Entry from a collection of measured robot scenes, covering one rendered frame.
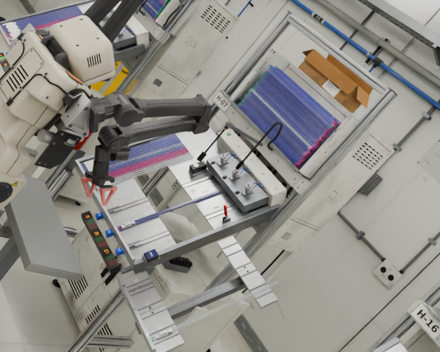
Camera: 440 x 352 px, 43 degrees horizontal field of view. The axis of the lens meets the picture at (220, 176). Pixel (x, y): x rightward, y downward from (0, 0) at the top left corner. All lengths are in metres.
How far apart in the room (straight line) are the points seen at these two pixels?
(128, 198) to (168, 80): 1.34
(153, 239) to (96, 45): 0.88
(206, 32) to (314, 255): 1.71
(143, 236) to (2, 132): 0.75
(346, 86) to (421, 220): 1.24
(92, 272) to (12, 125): 1.17
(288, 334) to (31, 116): 2.67
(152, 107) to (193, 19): 1.66
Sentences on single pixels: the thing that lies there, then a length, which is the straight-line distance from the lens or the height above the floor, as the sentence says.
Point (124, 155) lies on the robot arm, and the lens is 2.05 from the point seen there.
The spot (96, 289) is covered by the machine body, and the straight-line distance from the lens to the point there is 2.90.
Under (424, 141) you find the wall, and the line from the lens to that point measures 3.94.
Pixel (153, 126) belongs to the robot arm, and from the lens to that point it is 2.04.
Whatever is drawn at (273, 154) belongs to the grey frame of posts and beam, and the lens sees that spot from 2.58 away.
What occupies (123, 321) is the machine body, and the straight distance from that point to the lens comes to 2.74.
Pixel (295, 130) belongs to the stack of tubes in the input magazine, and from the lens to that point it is 2.53.
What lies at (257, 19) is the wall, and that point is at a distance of 5.10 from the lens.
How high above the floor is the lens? 1.71
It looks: 13 degrees down
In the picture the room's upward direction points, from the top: 41 degrees clockwise
